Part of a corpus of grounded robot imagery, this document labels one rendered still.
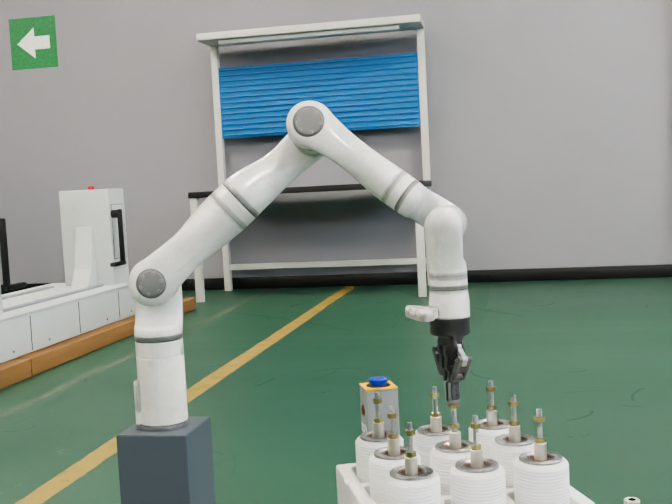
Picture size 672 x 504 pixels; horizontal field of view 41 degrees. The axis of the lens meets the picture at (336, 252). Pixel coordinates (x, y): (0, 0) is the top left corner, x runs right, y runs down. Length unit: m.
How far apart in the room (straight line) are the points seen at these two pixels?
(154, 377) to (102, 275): 3.41
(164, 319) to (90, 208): 3.41
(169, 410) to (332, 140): 0.60
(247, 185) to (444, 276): 0.40
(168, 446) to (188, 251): 0.37
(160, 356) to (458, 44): 5.14
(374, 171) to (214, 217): 0.31
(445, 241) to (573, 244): 4.98
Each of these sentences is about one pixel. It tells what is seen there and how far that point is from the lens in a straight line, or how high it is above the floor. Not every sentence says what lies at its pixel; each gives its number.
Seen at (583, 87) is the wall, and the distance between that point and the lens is 6.57.
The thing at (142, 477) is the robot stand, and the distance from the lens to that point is 1.77.
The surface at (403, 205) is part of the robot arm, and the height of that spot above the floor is 0.71.
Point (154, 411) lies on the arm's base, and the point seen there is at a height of 0.34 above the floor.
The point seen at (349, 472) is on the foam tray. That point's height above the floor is 0.18.
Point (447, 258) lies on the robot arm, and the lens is 1.61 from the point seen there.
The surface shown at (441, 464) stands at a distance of 1.68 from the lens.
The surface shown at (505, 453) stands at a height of 0.24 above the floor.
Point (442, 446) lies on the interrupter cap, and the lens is 1.71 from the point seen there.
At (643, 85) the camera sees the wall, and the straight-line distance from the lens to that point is 6.61.
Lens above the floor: 0.75
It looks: 4 degrees down
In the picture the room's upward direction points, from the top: 3 degrees counter-clockwise
